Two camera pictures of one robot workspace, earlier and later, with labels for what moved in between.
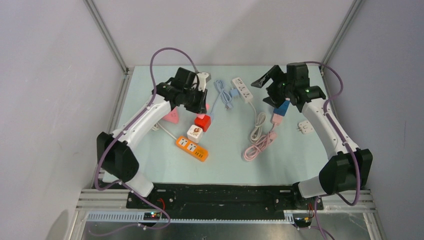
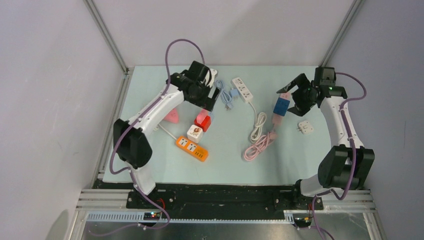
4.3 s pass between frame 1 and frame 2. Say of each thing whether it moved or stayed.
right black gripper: moved
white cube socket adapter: stayed
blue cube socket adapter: stayed
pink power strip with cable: stayed
